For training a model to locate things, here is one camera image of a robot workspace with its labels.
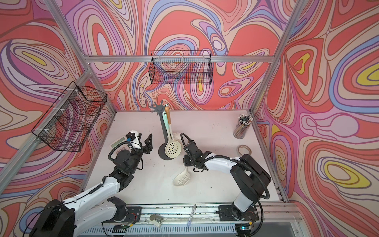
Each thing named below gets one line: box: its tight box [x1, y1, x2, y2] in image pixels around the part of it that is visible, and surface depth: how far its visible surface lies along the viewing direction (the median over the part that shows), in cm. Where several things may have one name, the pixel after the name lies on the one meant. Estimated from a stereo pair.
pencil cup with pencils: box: [232, 113, 254, 140], surface depth 95 cm
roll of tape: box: [237, 144, 253, 157], surface depth 98 cm
